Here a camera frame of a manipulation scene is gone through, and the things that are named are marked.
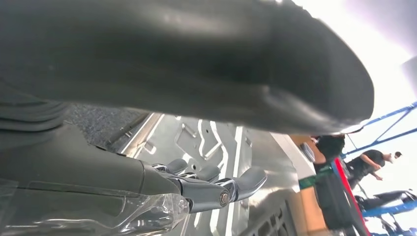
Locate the white side panel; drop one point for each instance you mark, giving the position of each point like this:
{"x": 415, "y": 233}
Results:
{"x": 293, "y": 156}

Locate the blue steel shelf rack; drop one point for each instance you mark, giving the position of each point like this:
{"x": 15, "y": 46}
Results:
{"x": 391, "y": 208}
{"x": 381, "y": 140}

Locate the black office chair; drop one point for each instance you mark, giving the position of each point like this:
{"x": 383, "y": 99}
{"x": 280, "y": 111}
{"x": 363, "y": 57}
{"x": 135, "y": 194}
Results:
{"x": 335, "y": 202}

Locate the stainless steel workbench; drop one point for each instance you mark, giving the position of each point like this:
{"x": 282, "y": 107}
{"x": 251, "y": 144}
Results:
{"x": 280, "y": 169}

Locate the tan wooden desk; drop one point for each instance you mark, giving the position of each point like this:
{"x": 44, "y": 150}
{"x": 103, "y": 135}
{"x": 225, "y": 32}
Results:
{"x": 309, "y": 208}

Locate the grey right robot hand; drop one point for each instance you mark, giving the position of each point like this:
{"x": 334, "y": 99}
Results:
{"x": 195, "y": 65}

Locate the stamped silver metal panel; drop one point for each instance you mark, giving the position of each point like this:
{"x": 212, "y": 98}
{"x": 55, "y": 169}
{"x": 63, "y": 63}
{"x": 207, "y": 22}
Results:
{"x": 234, "y": 146}

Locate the red strip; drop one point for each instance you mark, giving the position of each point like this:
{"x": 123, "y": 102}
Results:
{"x": 350, "y": 195}

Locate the black curved plastic part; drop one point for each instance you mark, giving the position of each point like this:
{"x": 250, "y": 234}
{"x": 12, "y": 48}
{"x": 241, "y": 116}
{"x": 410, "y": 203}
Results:
{"x": 384, "y": 197}

